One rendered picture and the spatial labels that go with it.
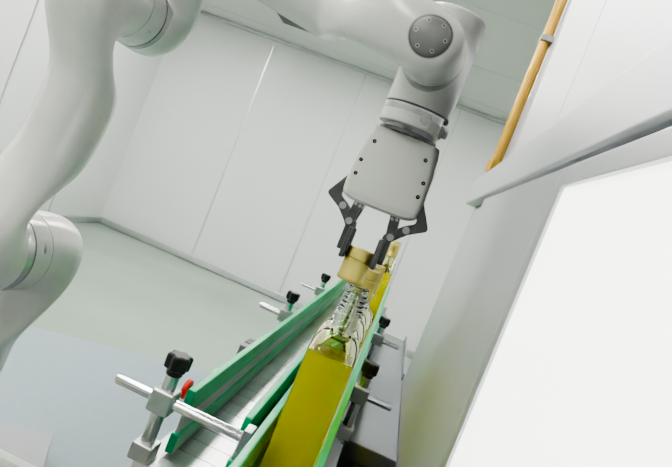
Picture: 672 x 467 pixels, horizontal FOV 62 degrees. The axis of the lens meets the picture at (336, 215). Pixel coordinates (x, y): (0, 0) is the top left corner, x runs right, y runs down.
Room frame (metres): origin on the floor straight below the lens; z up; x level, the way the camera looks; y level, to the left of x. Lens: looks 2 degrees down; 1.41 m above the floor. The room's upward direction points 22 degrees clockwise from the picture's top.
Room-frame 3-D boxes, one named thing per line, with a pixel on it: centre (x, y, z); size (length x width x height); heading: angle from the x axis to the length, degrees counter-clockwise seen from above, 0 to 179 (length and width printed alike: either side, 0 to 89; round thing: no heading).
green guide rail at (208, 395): (1.51, -0.04, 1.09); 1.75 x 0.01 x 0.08; 172
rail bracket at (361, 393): (0.90, -0.16, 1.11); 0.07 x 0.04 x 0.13; 82
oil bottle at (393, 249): (1.84, -0.22, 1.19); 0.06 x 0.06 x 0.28; 82
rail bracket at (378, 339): (1.34, -0.22, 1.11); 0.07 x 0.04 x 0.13; 82
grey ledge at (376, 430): (1.36, -0.26, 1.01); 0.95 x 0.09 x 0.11; 172
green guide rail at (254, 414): (1.50, -0.11, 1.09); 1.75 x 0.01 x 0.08; 172
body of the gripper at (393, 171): (0.72, -0.05, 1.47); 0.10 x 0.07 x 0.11; 82
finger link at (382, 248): (0.71, -0.08, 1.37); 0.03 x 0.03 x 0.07; 82
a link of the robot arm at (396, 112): (0.71, -0.05, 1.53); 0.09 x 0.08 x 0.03; 82
